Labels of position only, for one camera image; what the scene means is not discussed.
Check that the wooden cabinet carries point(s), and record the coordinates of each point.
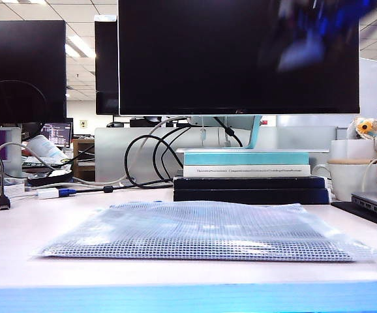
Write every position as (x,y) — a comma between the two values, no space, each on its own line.
(84,169)

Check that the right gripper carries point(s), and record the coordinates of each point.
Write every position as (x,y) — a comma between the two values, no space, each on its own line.
(302,52)

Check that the small monitor showing code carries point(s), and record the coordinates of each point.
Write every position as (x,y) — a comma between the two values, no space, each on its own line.
(56,134)

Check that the black shallow dish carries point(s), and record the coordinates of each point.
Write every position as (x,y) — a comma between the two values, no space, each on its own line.
(50,179)

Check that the white adapter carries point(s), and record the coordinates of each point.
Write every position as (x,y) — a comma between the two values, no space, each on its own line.
(47,193)

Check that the small white hanging tag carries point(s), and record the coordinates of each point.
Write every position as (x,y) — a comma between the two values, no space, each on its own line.
(203,133)

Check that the large black monitor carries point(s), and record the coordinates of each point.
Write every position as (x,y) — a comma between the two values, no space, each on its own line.
(22,65)

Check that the black AOC computer monitor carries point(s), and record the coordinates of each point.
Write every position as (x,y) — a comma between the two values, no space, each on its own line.
(191,55)

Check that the teal spine book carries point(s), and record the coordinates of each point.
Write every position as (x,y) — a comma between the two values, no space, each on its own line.
(247,158)

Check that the thin dark navy book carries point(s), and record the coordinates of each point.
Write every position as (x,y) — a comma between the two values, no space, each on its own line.
(247,182)

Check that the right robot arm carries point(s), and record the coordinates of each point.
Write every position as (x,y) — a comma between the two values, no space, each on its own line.
(332,14)

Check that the white spine book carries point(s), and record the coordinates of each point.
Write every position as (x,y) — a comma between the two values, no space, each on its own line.
(188,170)

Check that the white partition board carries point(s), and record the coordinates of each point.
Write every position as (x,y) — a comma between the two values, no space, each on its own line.
(372,91)

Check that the plush toy with sunflower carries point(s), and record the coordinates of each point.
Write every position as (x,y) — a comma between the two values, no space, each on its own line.
(366,127)

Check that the transparent file bag blue zipper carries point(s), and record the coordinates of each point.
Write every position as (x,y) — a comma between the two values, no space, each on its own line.
(208,228)

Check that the white ceramic mug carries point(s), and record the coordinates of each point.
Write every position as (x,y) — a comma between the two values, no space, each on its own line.
(345,181)

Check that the black monitor with white label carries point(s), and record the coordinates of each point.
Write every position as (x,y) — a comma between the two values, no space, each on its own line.
(107,65)

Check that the white printed plastic pack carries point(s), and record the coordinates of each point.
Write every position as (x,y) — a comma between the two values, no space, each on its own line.
(46,146)

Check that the white box container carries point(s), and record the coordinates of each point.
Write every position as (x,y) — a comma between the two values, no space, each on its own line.
(348,149)

